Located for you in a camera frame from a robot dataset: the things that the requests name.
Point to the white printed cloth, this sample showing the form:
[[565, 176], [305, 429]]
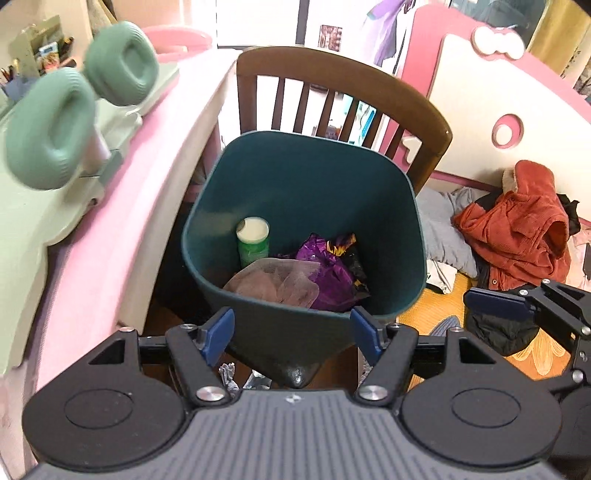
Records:
[[438, 277]]

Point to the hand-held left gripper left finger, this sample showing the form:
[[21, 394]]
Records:
[[219, 334]]

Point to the hanging purple shirt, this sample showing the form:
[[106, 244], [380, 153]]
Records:
[[388, 32]]

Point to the white framed glass door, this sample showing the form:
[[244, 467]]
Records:
[[508, 18]]

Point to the pink blanket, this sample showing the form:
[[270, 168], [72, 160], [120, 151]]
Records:
[[579, 258]]

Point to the purple snack bag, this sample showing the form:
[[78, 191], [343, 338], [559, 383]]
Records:
[[328, 277]]

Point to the small black cloth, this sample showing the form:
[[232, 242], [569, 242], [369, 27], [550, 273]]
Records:
[[569, 212]]

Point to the orange floral bed sheet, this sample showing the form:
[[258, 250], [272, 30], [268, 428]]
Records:
[[429, 314]]

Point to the small white blue gadget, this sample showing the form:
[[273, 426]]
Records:
[[50, 51]]

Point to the dark wooden chair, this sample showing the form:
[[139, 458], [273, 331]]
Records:
[[341, 74]]

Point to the pink desk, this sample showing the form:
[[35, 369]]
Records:
[[138, 184]]

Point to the pink net cloth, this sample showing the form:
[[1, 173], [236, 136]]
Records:
[[272, 281]]

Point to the grey cloth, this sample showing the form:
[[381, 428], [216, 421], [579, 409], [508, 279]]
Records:
[[443, 226]]

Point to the pink white bed headboard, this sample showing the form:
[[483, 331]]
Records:
[[471, 92]]

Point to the green desk organiser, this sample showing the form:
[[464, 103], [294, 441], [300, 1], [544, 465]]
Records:
[[32, 39]]

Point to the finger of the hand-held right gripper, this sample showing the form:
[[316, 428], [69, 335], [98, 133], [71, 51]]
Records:
[[498, 304]]

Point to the dark teal plastic bin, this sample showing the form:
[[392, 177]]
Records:
[[300, 184]]

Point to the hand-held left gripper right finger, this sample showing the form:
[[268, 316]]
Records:
[[367, 334]]

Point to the yellow printed curtain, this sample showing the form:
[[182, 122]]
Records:
[[563, 41]]

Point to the green cup with white lid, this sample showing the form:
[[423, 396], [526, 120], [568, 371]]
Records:
[[253, 244]]

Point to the blue pencil cup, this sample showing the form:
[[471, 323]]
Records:
[[16, 85]]

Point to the green tilting desk board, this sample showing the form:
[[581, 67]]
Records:
[[27, 221]]

